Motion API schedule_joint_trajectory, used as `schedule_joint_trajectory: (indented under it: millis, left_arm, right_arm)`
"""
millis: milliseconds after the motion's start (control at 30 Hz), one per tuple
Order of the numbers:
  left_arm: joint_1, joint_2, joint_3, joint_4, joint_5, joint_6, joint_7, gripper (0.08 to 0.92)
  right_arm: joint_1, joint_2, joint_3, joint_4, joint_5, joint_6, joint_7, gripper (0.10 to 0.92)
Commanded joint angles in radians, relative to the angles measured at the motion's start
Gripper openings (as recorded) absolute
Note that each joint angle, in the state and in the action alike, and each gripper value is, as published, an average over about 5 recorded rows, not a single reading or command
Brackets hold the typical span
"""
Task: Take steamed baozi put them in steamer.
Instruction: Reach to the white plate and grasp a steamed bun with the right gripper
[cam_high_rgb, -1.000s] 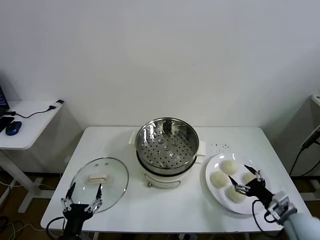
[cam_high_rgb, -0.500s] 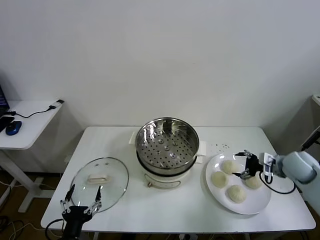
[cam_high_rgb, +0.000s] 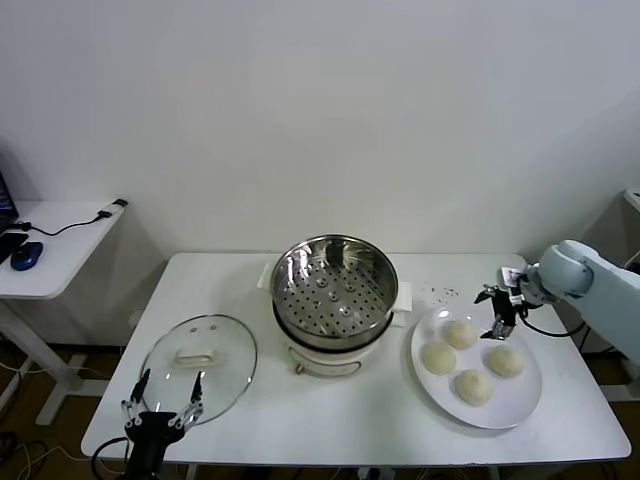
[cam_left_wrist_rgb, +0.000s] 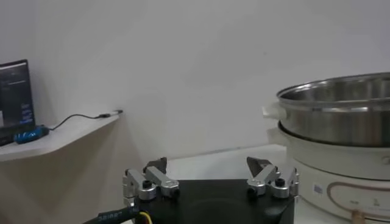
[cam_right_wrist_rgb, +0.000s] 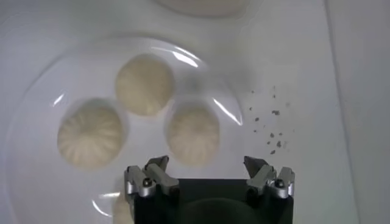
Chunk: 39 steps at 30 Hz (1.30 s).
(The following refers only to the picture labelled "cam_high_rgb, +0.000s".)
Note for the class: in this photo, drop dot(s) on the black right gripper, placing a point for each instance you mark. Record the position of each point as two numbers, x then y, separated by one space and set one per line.
510 302

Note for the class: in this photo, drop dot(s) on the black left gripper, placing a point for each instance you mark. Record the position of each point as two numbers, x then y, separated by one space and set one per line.
150 430

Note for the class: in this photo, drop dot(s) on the white steamed baozi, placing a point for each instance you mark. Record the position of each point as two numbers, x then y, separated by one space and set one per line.
473 387
506 361
439 358
460 334

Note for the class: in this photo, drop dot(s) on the round glass pot lid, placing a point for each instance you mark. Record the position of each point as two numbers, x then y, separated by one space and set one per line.
225 360

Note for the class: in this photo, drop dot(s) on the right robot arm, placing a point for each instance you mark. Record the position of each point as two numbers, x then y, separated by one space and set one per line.
600 285

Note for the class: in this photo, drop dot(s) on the perforated steel steamer basket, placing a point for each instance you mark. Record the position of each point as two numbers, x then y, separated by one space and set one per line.
300 280

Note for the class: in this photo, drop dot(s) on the white round plate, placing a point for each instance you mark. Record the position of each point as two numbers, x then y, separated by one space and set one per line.
500 410

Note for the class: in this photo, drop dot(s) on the white cabinet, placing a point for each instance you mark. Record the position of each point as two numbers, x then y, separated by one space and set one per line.
634 197

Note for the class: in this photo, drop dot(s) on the white side desk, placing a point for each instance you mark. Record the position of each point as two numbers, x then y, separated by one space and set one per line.
60 250

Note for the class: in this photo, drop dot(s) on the blue computer mouse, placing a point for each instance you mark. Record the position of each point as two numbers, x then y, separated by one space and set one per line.
26 255

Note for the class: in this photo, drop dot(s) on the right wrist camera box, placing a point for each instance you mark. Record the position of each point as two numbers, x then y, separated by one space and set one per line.
510 276

